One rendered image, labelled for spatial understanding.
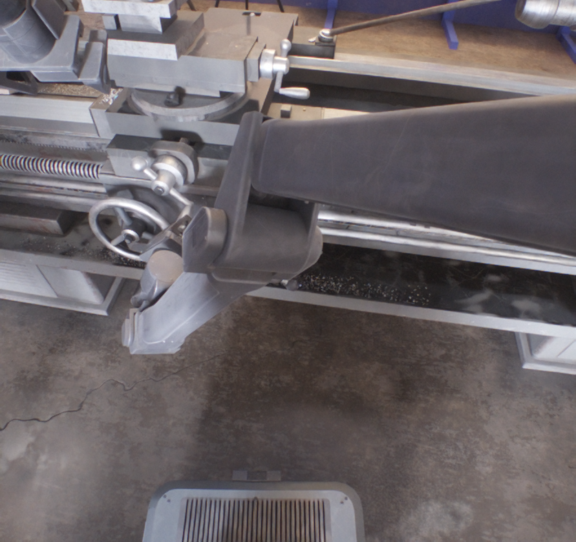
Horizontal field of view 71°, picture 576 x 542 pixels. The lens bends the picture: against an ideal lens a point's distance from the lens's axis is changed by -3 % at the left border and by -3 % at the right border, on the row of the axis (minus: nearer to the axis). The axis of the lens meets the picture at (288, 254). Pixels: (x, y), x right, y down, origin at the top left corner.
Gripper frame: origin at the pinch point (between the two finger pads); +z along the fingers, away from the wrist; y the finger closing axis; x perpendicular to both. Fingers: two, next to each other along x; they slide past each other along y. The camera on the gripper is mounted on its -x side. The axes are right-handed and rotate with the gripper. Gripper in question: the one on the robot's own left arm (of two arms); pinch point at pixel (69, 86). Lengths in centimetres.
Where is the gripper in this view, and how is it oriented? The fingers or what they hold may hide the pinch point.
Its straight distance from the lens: 62.9
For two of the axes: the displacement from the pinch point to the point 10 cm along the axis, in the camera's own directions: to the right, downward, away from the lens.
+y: -10.0, -0.2, -0.2
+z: -0.2, 1.7, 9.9
